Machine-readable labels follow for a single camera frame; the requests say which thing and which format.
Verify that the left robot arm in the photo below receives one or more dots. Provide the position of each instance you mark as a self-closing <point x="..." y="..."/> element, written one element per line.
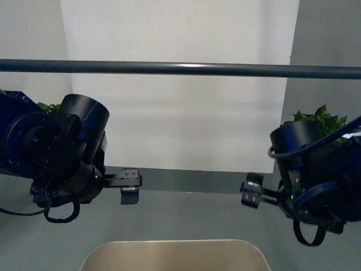
<point x="63" y="152"/>

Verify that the right potted green plant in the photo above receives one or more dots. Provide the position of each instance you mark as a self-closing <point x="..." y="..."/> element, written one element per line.
<point x="326" y="121"/>

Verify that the beige plastic laundry hamper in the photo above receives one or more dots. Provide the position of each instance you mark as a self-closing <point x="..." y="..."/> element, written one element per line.
<point x="219" y="254"/>

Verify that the potted green plant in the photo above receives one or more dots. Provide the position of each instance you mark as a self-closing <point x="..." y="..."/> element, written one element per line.
<point x="49" y="108"/>
<point x="326" y="121"/>

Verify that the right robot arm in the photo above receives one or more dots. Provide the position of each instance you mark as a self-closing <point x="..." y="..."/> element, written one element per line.
<point x="320" y="181"/>

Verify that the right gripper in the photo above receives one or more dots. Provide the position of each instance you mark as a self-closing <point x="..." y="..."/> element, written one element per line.
<point x="292" y="205"/>

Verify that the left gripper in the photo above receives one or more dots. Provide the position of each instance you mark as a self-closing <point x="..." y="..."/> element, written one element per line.
<point x="86" y="184"/>

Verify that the grey clothes hanger rail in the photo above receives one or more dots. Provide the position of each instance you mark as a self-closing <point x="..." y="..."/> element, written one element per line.
<point x="171" y="68"/>

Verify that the left potted green plant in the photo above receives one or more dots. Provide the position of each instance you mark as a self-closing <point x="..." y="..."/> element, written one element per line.
<point x="49" y="108"/>

